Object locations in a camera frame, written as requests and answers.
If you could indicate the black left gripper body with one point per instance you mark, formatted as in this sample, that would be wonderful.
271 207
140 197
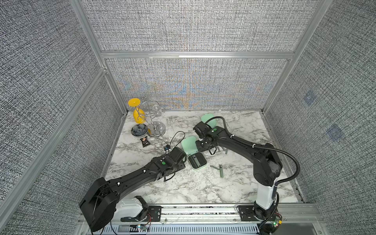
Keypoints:
177 168

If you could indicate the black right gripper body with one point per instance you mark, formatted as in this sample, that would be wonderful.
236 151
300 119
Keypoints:
201 145

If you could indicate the green nail kit case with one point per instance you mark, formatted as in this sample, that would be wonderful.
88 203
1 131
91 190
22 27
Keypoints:
207 119
191 151

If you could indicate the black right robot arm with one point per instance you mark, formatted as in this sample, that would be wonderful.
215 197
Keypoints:
267 165

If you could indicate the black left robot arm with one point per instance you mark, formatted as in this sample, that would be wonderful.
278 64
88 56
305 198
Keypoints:
99 203

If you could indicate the large clipper lower table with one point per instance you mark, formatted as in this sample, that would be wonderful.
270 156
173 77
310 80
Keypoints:
221 171

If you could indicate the black snack packet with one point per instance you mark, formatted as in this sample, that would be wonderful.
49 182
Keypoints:
145 141

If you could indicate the black white patterned bowl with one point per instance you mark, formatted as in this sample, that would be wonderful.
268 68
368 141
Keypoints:
139 130

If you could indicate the clear glass cup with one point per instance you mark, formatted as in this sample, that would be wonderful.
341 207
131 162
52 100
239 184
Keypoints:
155 105

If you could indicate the chrome cup holder stand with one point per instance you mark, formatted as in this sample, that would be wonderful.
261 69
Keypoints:
155 128

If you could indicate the yellow plastic cup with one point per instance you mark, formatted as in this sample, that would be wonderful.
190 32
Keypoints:
139 116

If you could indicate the yellow cup on stand top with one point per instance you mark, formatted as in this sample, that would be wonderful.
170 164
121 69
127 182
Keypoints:
134 102

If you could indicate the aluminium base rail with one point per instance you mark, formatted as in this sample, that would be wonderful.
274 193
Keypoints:
219 219

